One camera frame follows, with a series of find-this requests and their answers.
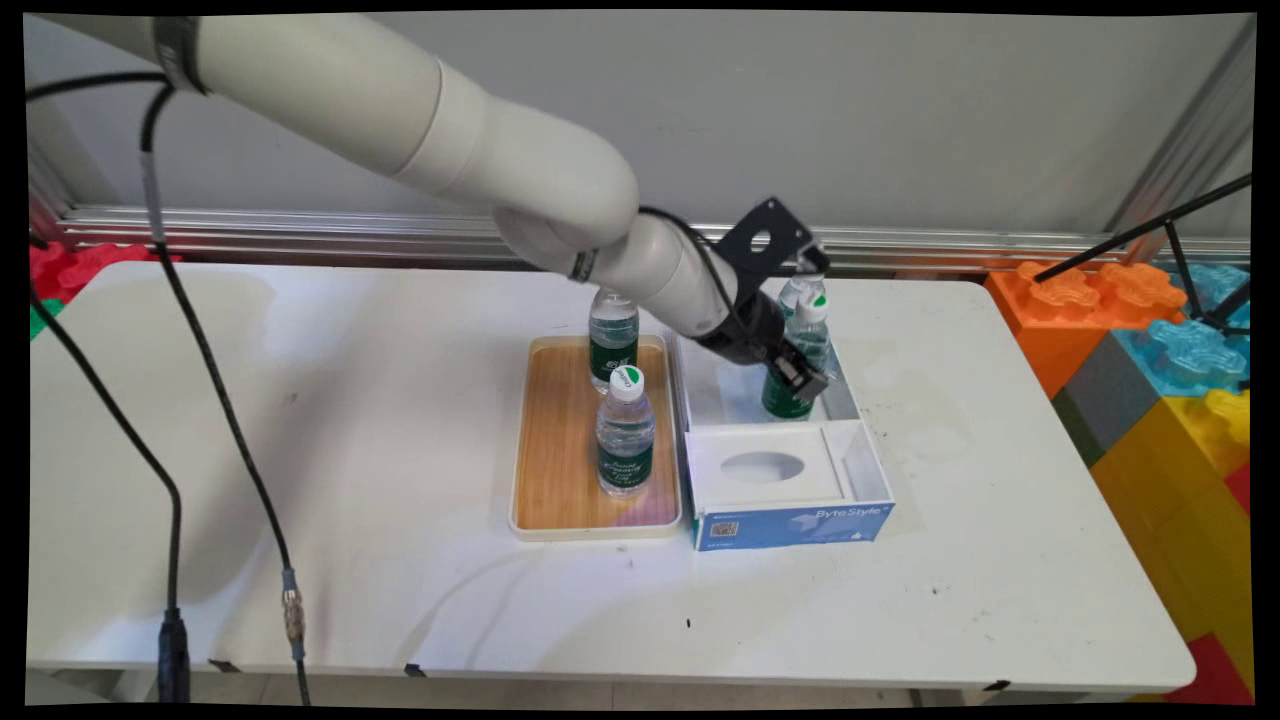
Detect blue foam block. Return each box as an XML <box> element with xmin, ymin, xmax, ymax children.
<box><xmin>1110</xmin><ymin>264</ymin><xmax>1253</xmax><ymax>401</ymax></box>

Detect black tripod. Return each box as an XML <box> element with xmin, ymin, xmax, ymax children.
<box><xmin>1030</xmin><ymin>174</ymin><xmax>1254</xmax><ymax>338</ymax></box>

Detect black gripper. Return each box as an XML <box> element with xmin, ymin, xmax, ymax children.
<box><xmin>694</xmin><ymin>288</ymin><xmax>832</xmax><ymax>403</ymax></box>

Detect water bottle, white cap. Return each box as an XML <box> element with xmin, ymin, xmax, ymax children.
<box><xmin>777</xmin><ymin>270</ymin><xmax>830</xmax><ymax>326</ymax></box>

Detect yellow foam block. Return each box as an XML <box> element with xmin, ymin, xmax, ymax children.
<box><xmin>1088</xmin><ymin>388</ymin><xmax>1256</xmax><ymax>693</ymax></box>

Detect slanted aluminium post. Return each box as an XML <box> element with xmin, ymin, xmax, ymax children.
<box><xmin>1103</xmin><ymin>18</ymin><xmax>1257</xmax><ymax>241</ymax></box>

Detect grey foam block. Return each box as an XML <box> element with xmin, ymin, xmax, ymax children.
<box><xmin>1050</xmin><ymin>330</ymin><xmax>1163</xmax><ymax>469</ymax></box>

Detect black wrist camera mount bracket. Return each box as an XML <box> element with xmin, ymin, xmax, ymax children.
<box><xmin>711</xmin><ymin>196</ymin><xmax>832</xmax><ymax>293</ymax></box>

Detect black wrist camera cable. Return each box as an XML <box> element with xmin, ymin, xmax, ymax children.
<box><xmin>638</xmin><ymin>204</ymin><xmax>746</xmax><ymax>319</ymax></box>

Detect bamboo tray with white rim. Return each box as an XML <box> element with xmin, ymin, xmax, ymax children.
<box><xmin>509</xmin><ymin>333</ymin><xmax>685</xmax><ymax>543</ymax></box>

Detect red foam block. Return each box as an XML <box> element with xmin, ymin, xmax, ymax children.
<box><xmin>30</xmin><ymin>240</ymin><xmax>186</xmax><ymax>304</ymax></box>
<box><xmin>1160</xmin><ymin>630</ymin><xmax>1256</xmax><ymax>707</ymax></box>

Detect water bottle, cap with lettering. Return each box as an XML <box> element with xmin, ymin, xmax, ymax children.
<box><xmin>596</xmin><ymin>365</ymin><xmax>658</xmax><ymax>498</ymax></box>

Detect water bottle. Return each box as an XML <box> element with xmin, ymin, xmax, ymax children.
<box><xmin>761</xmin><ymin>292</ymin><xmax>837</xmax><ymax>422</ymax></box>
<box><xmin>596</xmin><ymin>365</ymin><xmax>658</xmax><ymax>498</ymax></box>
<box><xmin>588</xmin><ymin>286</ymin><xmax>641</xmax><ymax>396</ymax></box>
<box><xmin>777</xmin><ymin>270</ymin><xmax>830</xmax><ymax>326</ymax></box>

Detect thick black cable with plug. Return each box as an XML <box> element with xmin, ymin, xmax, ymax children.
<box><xmin>25</xmin><ymin>70</ymin><xmax>193</xmax><ymax>704</ymax></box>

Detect black cable with metal connector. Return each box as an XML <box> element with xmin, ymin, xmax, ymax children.
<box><xmin>138</xmin><ymin>82</ymin><xmax>313</xmax><ymax>707</ymax></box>

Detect water bottle, plain green-white cap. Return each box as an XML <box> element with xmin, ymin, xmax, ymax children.
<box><xmin>588</xmin><ymin>286</ymin><xmax>641</xmax><ymax>396</ymax></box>

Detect white and blue cardboard box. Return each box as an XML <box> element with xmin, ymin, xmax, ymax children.
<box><xmin>671</xmin><ymin>305</ymin><xmax>898</xmax><ymax>553</ymax></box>

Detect horizontal aluminium rail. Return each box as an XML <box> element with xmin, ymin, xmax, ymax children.
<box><xmin>55</xmin><ymin>204</ymin><xmax>1252</xmax><ymax>277</ymax></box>

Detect orange foam block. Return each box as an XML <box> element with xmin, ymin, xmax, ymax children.
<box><xmin>984</xmin><ymin>261</ymin><xmax>1188</xmax><ymax>401</ymax></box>

